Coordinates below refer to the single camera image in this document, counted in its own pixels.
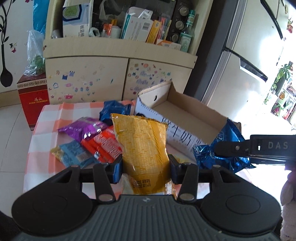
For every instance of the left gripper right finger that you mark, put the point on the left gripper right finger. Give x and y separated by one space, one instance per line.
186 175

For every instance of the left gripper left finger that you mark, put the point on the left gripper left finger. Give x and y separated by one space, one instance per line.
104 176

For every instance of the dark blue snack bag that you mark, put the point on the dark blue snack bag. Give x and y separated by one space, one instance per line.
229 150
113 106

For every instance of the red snack bag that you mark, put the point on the red snack bag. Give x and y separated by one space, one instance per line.
104 146

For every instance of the light blue snack bag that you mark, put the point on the light blue snack bag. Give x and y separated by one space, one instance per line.
72 153

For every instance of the yellow snack bag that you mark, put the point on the yellow snack bag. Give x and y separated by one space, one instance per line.
146 165

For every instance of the purple snack bag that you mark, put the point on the purple snack bag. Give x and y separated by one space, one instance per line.
83 128

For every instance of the cardboard milk box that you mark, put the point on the cardboard milk box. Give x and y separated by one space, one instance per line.
190 122

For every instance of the pink checkered tablecloth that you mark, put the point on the pink checkered tablecloth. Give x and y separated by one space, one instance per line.
41 164

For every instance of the silver refrigerator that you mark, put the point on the silver refrigerator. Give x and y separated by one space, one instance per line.
239 53

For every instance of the beige cabinet with stickers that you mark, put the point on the beige cabinet with stickers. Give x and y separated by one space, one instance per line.
86 69

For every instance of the red gift box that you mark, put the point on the red gift box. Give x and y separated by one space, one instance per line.
33 94

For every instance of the plastic bag with greens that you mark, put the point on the plastic bag with greens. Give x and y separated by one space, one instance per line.
36 61

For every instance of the green glass bottle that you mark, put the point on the green glass bottle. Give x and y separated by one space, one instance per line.
187 34

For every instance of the yellow flat box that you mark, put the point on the yellow flat box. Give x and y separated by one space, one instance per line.
154 32

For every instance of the white medicine box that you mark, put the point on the white medicine box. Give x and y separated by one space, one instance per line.
137 24

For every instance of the white tissue box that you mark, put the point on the white tissue box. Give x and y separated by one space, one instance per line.
77 18

